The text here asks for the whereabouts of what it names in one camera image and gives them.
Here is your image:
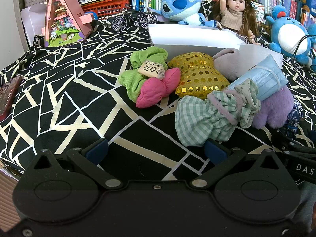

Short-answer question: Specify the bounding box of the blue round plush toy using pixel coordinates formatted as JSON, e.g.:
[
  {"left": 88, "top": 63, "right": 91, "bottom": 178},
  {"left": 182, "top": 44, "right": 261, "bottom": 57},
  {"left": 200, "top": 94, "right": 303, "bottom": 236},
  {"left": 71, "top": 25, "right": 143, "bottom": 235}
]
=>
[{"left": 266, "top": 5, "right": 312, "bottom": 68}]

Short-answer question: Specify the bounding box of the white cardboard box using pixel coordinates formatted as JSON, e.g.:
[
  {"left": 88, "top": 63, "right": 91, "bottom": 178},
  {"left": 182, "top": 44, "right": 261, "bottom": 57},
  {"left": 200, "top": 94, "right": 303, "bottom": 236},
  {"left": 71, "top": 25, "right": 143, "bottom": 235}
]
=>
[{"left": 148, "top": 24, "right": 245, "bottom": 60}]

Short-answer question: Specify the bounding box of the pink A-frame miniature house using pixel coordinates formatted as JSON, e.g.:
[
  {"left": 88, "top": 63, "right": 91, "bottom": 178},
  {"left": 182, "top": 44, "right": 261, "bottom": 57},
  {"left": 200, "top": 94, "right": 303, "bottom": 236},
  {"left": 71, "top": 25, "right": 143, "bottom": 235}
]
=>
[{"left": 42, "top": 0, "right": 94, "bottom": 48}]

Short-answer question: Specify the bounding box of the brown haired doll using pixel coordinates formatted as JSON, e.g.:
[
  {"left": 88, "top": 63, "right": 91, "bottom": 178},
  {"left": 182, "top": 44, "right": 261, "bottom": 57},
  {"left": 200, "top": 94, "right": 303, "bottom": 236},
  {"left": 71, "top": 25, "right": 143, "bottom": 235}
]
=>
[{"left": 212, "top": 0, "right": 259, "bottom": 44}]

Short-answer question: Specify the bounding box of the black cable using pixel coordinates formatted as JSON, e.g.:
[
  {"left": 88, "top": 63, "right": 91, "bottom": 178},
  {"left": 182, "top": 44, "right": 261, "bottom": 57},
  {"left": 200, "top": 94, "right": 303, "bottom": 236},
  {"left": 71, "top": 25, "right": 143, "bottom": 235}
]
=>
[{"left": 287, "top": 34, "right": 316, "bottom": 66}]

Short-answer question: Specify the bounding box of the light blue mask roll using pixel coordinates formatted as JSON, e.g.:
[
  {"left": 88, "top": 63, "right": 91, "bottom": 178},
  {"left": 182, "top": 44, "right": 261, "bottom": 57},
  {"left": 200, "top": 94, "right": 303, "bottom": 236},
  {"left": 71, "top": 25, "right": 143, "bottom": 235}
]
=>
[{"left": 227, "top": 55, "right": 288, "bottom": 101}]

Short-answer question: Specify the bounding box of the dark red remote control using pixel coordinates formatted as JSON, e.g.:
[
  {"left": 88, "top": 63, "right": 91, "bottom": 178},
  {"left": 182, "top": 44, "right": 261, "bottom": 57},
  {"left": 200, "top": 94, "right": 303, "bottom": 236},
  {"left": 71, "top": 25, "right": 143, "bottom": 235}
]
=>
[{"left": 0, "top": 75, "right": 23, "bottom": 121}]

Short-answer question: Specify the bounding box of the green plaid fabric bow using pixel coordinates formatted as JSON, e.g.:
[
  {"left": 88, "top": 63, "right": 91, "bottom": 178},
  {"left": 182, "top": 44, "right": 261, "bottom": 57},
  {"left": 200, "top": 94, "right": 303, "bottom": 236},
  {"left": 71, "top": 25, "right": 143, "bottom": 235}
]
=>
[{"left": 175, "top": 79, "right": 261, "bottom": 147}]

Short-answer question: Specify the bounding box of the gold sequin bow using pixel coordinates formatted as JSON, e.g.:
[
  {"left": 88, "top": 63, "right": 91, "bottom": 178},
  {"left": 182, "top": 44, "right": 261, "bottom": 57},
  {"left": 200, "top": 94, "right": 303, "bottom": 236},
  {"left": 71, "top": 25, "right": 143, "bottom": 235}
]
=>
[{"left": 168, "top": 52, "right": 230, "bottom": 100}]

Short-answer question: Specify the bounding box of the navy floral fabric bow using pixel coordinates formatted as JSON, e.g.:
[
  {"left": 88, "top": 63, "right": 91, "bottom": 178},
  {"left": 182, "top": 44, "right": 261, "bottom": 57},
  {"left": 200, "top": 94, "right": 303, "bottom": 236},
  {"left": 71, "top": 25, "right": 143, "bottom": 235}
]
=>
[{"left": 280, "top": 95, "right": 306, "bottom": 139}]

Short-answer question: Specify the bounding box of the blue Stitch plush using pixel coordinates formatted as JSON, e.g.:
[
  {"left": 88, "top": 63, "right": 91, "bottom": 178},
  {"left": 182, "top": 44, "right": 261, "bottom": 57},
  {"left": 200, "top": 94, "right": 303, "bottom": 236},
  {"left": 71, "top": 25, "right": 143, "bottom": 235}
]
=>
[{"left": 148, "top": 0, "right": 221, "bottom": 28}]

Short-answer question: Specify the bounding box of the Doraemon plush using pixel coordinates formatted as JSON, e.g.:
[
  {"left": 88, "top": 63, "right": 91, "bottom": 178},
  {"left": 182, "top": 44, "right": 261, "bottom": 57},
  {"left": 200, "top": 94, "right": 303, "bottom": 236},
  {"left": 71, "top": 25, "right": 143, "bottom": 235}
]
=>
[{"left": 308, "top": 24, "right": 316, "bottom": 72}]

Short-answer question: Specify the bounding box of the black white patterned cloth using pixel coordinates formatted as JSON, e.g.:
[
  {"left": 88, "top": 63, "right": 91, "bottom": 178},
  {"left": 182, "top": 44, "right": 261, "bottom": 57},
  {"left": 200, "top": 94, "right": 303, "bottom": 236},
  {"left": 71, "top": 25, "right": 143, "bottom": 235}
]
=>
[{"left": 0, "top": 19, "right": 316, "bottom": 181}]

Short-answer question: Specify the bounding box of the purple fuzzy plush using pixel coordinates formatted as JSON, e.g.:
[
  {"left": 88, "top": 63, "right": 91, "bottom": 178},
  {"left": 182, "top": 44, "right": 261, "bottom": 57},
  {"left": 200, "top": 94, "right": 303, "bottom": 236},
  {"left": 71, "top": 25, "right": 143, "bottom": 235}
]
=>
[{"left": 252, "top": 86, "right": 294, "bottom": 129}]

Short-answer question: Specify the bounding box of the red plastic basket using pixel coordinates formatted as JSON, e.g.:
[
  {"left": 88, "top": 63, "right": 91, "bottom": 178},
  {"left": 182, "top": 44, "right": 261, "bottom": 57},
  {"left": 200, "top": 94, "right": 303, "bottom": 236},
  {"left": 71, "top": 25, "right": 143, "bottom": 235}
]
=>
[{"left": 81, "top": 0, "right": 131, "bottom": 20}]

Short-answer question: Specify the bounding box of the pale pink plush toy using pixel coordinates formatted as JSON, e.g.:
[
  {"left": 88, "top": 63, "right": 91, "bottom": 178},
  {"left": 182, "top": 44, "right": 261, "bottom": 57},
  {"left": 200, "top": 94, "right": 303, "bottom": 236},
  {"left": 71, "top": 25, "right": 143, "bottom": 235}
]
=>
[{"left": 213, "top": 48, "right": 256, "bottom": 81}]

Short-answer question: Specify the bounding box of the miniature metal bicycle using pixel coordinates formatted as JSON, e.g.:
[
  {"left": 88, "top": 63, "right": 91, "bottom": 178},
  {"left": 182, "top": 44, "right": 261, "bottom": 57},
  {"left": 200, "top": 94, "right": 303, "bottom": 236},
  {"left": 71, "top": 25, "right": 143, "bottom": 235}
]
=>
[{"left": 111, "top": 4, "right": 158, "bottom": 32}]

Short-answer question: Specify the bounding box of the green pink fabric bow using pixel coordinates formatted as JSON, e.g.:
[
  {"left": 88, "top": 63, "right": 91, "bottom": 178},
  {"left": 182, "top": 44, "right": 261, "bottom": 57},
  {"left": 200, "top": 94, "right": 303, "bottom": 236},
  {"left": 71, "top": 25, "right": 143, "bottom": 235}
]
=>
[{"left": 118, "top": 47, "right": 181, "bottom": 108}]

